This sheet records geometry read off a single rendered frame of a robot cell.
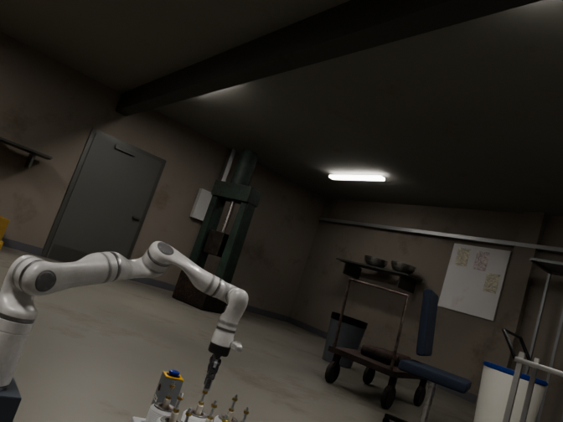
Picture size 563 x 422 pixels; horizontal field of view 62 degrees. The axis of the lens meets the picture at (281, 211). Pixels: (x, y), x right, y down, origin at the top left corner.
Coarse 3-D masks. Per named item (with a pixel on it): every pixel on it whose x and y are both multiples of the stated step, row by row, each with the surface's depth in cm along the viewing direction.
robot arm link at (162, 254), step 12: (156, 252) 150; (168, 252) 153; (168, 264) 153; (180, 264) 154; (192, 264) 157; (192, 276) 156; (204, 276) 159; (216, 276) 162; (204, 288) 159; (216, 288) 160
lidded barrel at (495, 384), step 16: (496, 368) 409; (480, 384) 426; (496, 384) 405; (528, 384) 395; (544, 384) 398; (480, 400) 416; (496, 400) 401; (480, 416) 410; (496, 416) 398; (512, 416) 393; (528, 416) 393
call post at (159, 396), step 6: (162, 378) 173; (168, 378) 170; (162, 384) 170; (168, 384) 170; (174, 384) 171; (180, 384) 172; (156, 390) 174; (162, 390) 169; (168, 390) 170; (174, 390) 171; (156, 396) 171; (162, 396) 169; (174, 396) 171; (174, 402) 171
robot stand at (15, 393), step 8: (16, 384) 122; (0, 392) 114; (8, 392) 115; (16, 392) 117; (0, 400) 112; (8, 400) 113; (16, 400) 114; (0, 408) 112; (8, 408) 113; (16, 408) 114; (0, 416) 112; (8, 416) 113
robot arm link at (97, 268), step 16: (96, 256) 133; (112, 256) 137; (32, 272) 115; (48, 272) 118; (64, 272) 122; (80, 272) 126; (96, 272) 130; (112, 272) 135; (32, 288) 115; (48, 288) 118; (64, 288) 123
